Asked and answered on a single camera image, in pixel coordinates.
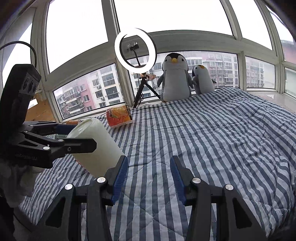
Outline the white plastic cup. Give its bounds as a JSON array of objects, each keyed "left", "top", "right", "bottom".
[{"left": 67, "top": 118, "right": 124, "bottom": 178}]

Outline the brown paper cup near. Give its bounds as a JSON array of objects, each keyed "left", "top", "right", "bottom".
[{"left": 66, "top": 120, "right": 80, "bottom": 125}]

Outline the wooden headboard panel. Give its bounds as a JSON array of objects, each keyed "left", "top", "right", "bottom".
[{"left": 25, "top": 99, "right": 55, "bottom": 121}]

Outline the striped blue white quilt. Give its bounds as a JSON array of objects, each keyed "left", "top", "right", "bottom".
[{"left": 18, "top": 87, "right": 296, "bottom": 241}]

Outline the black tripod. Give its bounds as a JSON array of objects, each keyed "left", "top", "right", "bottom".
[{"left": 133, "top": 73, "right": 161, "bottom": 108}]

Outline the large grey penguin plush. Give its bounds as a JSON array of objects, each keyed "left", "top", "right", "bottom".
[{"left": 157, "top": 53, "right": 193, "bottom": 102}]

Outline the small grey penguin plush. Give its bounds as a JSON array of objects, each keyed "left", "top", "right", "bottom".
[{"left": 192, "top": 65, "right": 216, "bottom": 95}]

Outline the phone holder in ring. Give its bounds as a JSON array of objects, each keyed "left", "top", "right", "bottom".
[{"left": 127, "top": 42, "right": 141, "bottom": 67}]

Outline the ring light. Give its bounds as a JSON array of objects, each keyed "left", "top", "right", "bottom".
[{"left": 114, "top": 28, "right": 157, "bottom": 74}]

